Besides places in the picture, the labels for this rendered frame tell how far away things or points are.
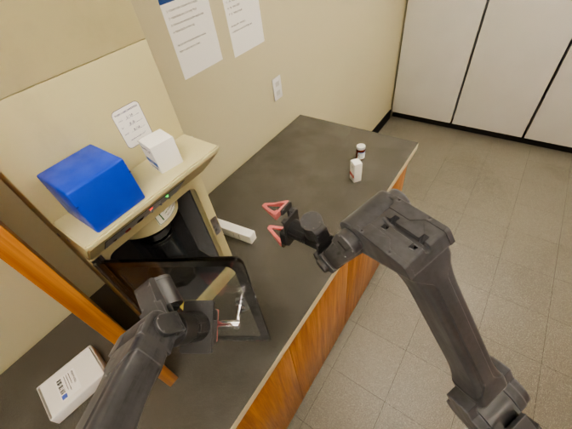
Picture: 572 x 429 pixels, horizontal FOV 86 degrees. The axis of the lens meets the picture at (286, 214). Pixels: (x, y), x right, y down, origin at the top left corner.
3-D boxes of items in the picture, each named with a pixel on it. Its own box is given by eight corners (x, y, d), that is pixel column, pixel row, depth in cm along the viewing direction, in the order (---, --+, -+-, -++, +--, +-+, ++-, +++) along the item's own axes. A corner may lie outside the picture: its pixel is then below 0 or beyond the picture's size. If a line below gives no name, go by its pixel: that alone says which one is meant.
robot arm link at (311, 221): (326, 275, 81) (351, 254, 82) (319, 257, 71) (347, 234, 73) (299, 245, 88) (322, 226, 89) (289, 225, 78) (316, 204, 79)
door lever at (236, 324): (208, 309, 76) (205, 304, 74) (246, 308, 75) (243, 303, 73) (203, 331, 72) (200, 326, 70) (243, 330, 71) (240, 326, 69)
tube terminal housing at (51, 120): (124, 306, 107) (-99, 90, 52) (191, 243, 124) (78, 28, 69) (170, 346, 96) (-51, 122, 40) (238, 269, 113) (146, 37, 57)
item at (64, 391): (44, 391, 90) (35, 388, 88) (96, 349, 98) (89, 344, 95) (59, 424, 84) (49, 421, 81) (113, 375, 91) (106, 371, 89)
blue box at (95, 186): (69, 213, 56) (34, 174, 50) (116, 181, 61) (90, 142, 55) (99, 234, 52) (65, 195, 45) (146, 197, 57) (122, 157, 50)
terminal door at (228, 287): (170, 337, 92) (97, 260, 64) (271, 339, 89) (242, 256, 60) (169, 340, 92) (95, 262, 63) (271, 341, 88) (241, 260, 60)
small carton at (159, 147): (150, 164, 64) (137, 140, 60) (171, 153, 66) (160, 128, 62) (162, 174, 61) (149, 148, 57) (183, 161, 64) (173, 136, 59)
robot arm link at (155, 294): (122, 367, 47) (163, 336, 45) (95, 301, 50) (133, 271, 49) (173, 348, 58) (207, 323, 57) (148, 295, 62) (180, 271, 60)
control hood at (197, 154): (82, 257, 62) (49, 224, 55) (197, 167, 79) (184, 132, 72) (115, 283, 57) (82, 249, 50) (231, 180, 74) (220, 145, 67)
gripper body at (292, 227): (292, 206, 88) (314, 214, 84) (295, 230, 95) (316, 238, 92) (278, 220, 84) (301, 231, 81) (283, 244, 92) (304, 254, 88)
